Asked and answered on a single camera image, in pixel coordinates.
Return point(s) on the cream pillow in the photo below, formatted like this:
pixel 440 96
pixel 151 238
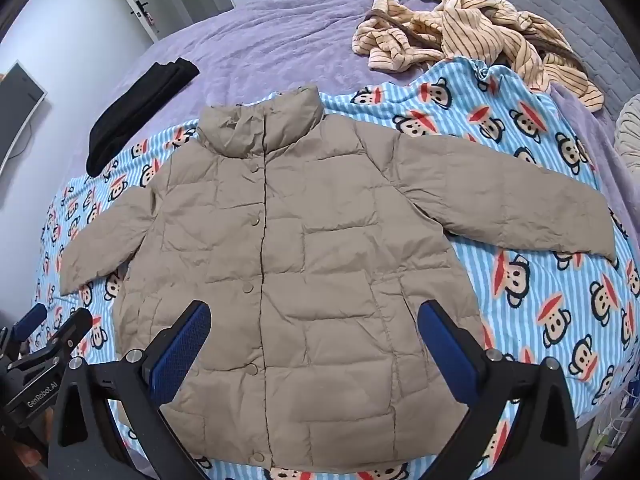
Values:
pixel 629 130

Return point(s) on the blue striped monkey print blanket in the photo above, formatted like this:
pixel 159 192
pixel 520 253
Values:
pixel 525 285

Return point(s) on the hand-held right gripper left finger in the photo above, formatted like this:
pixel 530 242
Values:
pixel 182 350

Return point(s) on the wall television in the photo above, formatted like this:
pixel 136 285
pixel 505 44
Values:
pixel 15 110

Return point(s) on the grey padded headboard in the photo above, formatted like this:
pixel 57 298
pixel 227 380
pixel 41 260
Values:
pixel 575 15

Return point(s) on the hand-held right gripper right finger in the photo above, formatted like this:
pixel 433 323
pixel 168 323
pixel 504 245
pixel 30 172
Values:
pixel 445 350

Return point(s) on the purple bedspread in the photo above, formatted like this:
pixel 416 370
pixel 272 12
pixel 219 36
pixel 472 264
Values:
pixel 275 45

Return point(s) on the beige puffer jacket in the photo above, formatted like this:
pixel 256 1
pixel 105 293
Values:
pixel 325 260

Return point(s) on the person's left hand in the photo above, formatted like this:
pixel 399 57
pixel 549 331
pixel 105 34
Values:
pixel 37 425

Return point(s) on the black folded pants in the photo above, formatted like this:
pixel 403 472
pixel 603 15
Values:
pixel 135 110

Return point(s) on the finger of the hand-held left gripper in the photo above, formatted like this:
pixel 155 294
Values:
pixel 30 317
pixel 70 330

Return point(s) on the beige striped fleece robe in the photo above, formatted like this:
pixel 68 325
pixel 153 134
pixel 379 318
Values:
pixel 480 25

